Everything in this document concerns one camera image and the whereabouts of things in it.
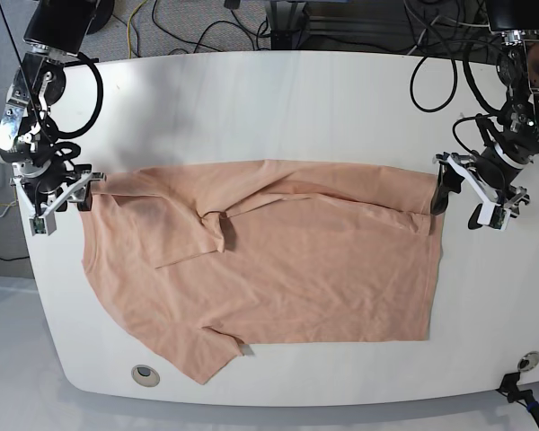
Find robot left gripper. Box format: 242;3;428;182
430;150;530;230

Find silver left cable grommet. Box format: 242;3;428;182
131;365;160;388

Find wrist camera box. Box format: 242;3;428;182
29;214;57;236
488;206;511;231

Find silver cable grommet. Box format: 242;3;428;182
517;351;539;373
131;365;160;388

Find peach pink T-shirt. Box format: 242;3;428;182
81;160;443;384

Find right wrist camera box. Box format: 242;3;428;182
29;214;57;236

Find robot right gripper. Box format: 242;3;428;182
13;159;106;217

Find black metal frame post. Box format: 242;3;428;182
264;1;308;50

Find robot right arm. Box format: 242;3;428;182
0;1;114;234

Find yellow floor cable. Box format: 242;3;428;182
125;0;146;60

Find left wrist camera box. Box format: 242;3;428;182
488;206;511;231

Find silver right cable grommet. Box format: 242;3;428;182
517;351;539;373

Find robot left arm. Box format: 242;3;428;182
430;1;539;231

